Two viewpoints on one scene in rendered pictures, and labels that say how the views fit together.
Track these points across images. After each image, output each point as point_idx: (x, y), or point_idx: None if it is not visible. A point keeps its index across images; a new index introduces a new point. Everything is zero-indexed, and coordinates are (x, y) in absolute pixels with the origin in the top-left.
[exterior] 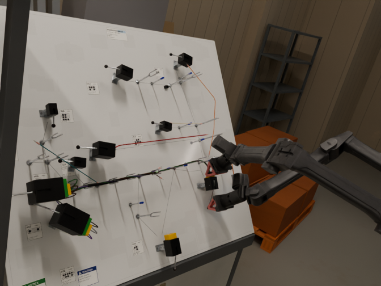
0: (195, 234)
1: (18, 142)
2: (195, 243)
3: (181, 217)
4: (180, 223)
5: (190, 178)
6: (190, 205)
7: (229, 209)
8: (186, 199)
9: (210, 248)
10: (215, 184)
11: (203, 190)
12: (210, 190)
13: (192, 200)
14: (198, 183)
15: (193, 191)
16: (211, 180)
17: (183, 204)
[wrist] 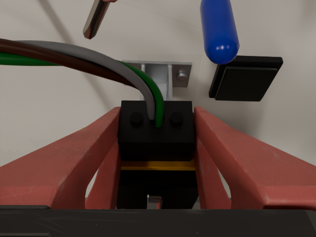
0: (92, 177)
1: None
2: (90, 187)
3: (12, 146)
4: (11, 157)
5: (59, 26)
6: (67, 129)
7: (304, 157)
8: (38, 111)
9: (147, 197)
10: (161, 205)
11: (175, 96)
12: (231, 101)
13: (79, 116)
14: (138, 59)
15: (85, 90)
16: (124, 197)
17: (21, 122)
